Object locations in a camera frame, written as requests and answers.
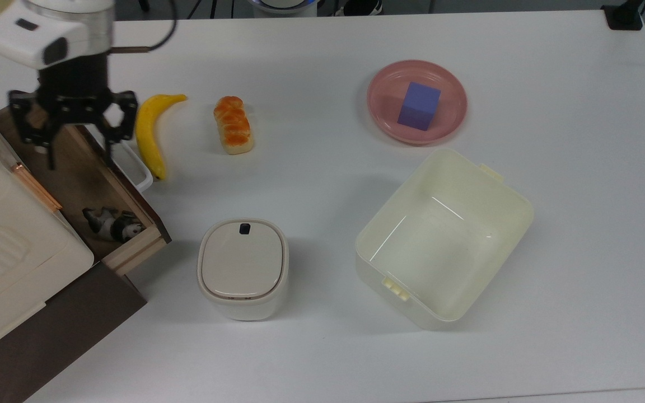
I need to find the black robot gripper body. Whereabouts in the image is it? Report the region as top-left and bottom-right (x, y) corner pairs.
(36, 53), (111, 123)

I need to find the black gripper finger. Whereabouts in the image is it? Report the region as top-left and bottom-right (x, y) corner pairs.
(95, 90), (139, 164)
(8, 90), (59, 170)

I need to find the black and white panda toy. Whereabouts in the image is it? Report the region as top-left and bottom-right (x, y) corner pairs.
(82, 206), (146, 243)

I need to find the yellow toy banana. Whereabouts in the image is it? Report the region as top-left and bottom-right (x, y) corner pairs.
(135, 93), (188, 181)

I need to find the wooden drawer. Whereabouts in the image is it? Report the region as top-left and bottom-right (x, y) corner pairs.
(0, 104), (172, 277)

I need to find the orange toy bread loaf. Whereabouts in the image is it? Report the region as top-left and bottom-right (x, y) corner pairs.
(213, 96), (255, 156)

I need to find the copper coloured strip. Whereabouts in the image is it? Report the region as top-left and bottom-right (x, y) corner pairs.
(11, 162), (63, 213)

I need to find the white lidded desktop bin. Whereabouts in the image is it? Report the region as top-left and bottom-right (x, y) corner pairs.
(197, 218), (290, 321)

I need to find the dark brown cabinet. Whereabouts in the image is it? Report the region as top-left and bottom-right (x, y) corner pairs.
(0, 262), (148, 403)

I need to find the black and white object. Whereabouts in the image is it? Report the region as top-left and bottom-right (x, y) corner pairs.
(343, 0), (384, 17)

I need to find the purple foam cube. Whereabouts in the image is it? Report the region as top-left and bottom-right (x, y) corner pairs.
(397, 82), (442, 132)

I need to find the pink plastic plate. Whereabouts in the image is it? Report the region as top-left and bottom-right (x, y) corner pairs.
(366, 60), (468, 146)

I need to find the cream plastic storage box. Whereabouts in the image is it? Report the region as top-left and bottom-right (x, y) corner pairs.
(355, 148), (535, 331)

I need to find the black table clamp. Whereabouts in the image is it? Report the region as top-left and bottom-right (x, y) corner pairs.
(601, 0), (645, 31)

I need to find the white drawer handle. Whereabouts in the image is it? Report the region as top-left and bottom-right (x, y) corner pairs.
(85, 124), (154, 194)

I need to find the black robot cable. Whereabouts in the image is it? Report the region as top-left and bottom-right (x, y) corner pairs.
(109, 0), (179, 54)

